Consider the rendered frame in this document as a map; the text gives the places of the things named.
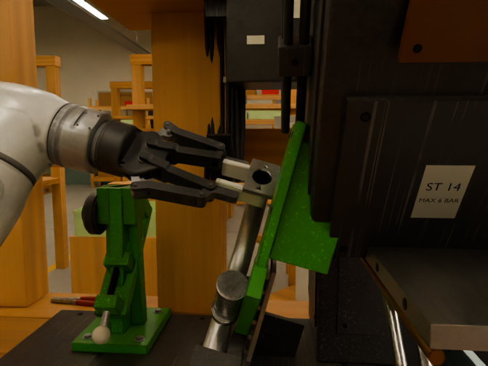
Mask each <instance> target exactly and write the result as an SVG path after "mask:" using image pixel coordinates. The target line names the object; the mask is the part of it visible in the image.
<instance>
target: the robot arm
mask: <svg viewBox="0 0 488 366"><path fill-rule="evenodd" d="M164 140H166V141H167V142H165V141H164ZM178 163H180V164H186V165H191V166H199V167H205V168H214V169H218V170H221V174H222V175H223V176H228V177H232V178H235V179H239V180H243V181H245V179H246V177H247V174H248V170H249V168H250V165H248V162H246V161H245V160H240V159H237V158H231V157H229V156H227V151H226V150H225V144H224V143H222V142H218V141H216V140H213V139H209V138H207V137H204V136H201V135H199V134H195V133H192V132H190V131H187V130H184V129H181V128H179V127H177V126H175V125H174V124H173V123H172V122H170V121H165V122H164V123H163V128H162V129H160V130H159V131H157V132H155V131H142V130H140V129H138V128H137V127H136V126H134V125H131V124H128V123H124V122H120V121H115V120H113V118H112V117H111V115H110V114H108V113H105V112H102V111H99V110H94V109H91V108H88V107H83V106H82V105H78V104H73V103H70V102H67V101H65V100H63V99H62V98H60V97H58V96H57V95H56V94H52V93H50V92H47V91H44V90H41V89H37V88H34V87H31V86H26V85H22V84H14V83H10V82H3V81H0V247H1V245H2V244H3V242H4V241H5V240H6V238H7V236H8V235H9V233H10V232H11V231H12V229H13V227H14V225H15V224H16V222H17V220H18V219H19V217H20V214H21V213H22V212H23V209H24V207H25V204H26V201H27V199H28V196H29V194H30V193H31V190H32V189H33V187H34V185H35V184H36V182H37V181H38V180H39V179H40V178H41V176H42V175H43V174H44V173H45V172H46V171H48V170H49V169H50V168H51V167H52V166H53V165H54V164H55V165H58V166H61V167H64V168H71V169H74V170H77V171H82V172H84V173H88V174H95V173H97V172H98V171H101V172H103V173H106V174H111V175H114V176H119V177H123V176H125V177H126V178H127V179H128V180H130V181H131V184H130V188H131V196H132V198H133V199H135V200H139V199H148V198H151V199H155V200H162V201H166V202H170V203H177V204H182V205H186V206H192V207H197V208H204V207H205V206H206V203H207V202H212V201H213V200H214V198H215V199H218V200H223V201H226V202H228V203H236V202H237V201H240V202H243V203H247V204H250V205H253V206H257V207H260V208H263V207H264V202H265V200H266V198H263V197H259V196H257V195H252V194H249V193H246V192H243V191H242V190H243V185H241V184H237V183H234V182H230V181H227V180H224V179H220V178H217V179H216V183H214V182H212V181H209V180H207V179H204V178H203V177H200V176H197V175H195V174H192V173H190V172H188V171H185V170H182V169H180V168H177V167H175V166H172V165H176V164H178ZM151 178H154V179H157V180H158V181H161V182H155V181H146V179H151ZM166 182H169V183H171V184H166Z"/></svg>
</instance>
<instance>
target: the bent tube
mask: <svg viewBox="0 0 488 366"><path fill-rule="evenodd" d="M279 172H280V166H279V165H275V164H272V163H267V162H265V161H262V160H257V159H254V158H253V159H252V161H251V165H250V168H249V170H248V174H247V177H246V179H245V183H244V185H243V190H242V191H243V192H246V193H249V194H252V195H257V196H259V197H263V198H266V200H265V202H264V207H263V208H260V207H257V206H253V205H250V204H247V203H246V204H245V208H244V212H243V217H242V221H241V224H240V229H239V232H238V235H237V240H236V243H235V247H234V250H233V253H232V258H231V260H230V263H229V267H228V270H235V271H238V272H240V273H242V274H243V275H244V276H245V277H246V276H247V273H248V269H249V266H250V263H251V259H252V255H253V251H254V248H255V245H256V240H257V237H258V234H259V230H260V226H261V222H262V219H263V216H264V211H265V208H266V205H267V201H268V199H270V200H271V199H272V196H273V192H274V190H275V185H276V182H277V178H278V174H279ZM228 270H227V271H228ZM231 329H232V325H230V326H223V325H219V324H218V323H216V322H215V321H214V319H213V318H212V319H211V323H210V325H209V328H208V332H207V334H206V338H205V340H204V344H203V346H204V347H207V348H210V349H214V350H217V351H221V352H224V353H225V350H226V347H227V343H228V340H229V335H230V333H231Z"/></svg>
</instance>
